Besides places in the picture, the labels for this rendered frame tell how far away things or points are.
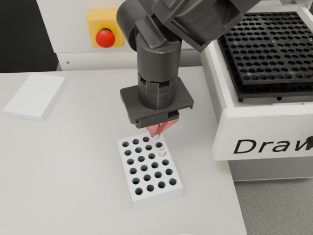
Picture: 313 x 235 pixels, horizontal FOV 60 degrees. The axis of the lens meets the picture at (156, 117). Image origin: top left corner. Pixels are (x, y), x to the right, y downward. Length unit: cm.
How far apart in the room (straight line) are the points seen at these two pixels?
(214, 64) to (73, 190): 33
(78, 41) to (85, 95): 13
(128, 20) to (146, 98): 11
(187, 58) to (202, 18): 40
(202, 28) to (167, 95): 11
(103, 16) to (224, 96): 31
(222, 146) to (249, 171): 84
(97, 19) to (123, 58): 14
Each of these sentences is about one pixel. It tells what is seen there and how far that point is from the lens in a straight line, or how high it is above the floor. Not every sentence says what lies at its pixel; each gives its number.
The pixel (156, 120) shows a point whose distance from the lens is 41.
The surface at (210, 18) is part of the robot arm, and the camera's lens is 33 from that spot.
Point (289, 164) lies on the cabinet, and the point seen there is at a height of 20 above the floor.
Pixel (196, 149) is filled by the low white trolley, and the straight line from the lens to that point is 54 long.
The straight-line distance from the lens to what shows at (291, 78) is 51.
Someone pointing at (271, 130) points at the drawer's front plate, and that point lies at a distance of 42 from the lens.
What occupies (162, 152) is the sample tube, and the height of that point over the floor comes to 81.
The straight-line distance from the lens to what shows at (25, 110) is 64.
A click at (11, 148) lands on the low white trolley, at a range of 60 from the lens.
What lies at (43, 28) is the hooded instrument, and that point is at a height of 36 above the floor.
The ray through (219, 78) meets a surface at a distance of 48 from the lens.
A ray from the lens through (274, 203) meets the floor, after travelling 142.
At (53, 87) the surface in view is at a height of 78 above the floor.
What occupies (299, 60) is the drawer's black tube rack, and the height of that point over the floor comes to 90.
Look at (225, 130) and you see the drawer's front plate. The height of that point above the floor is 90.
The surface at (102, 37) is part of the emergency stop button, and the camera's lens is 59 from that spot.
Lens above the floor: 120
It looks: 49 degrees down
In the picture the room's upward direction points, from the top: straight up
